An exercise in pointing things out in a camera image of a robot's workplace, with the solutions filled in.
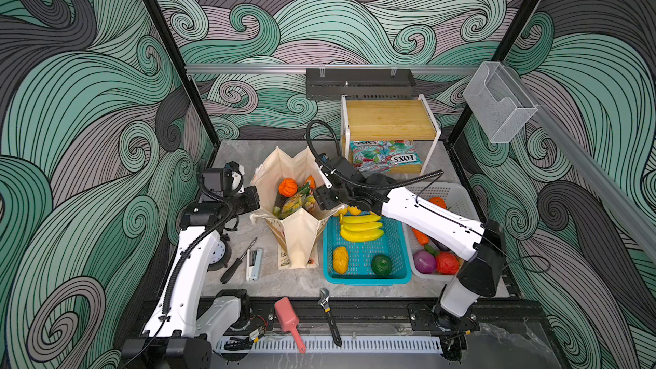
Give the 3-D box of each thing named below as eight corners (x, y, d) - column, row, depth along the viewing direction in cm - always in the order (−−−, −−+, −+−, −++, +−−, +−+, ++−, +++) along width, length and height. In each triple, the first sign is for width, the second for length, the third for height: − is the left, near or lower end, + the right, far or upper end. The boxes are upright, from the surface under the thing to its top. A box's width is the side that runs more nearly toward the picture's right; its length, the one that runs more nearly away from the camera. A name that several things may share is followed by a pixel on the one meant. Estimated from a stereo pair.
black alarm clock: (211, 271, 84) (207, 267, 81) (220, 237, 91) (217, 233, 89) (227, 271, 84) (224, 267, 81) (235, 237, 91) (233, 233, 89)
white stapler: (246, 281, 82) (244, 279, 80) (248, 252, 88) (247, 249, 86) (262, 279, 82) (261, 277, 80) (263, 250, 88) (262, 247, 86)
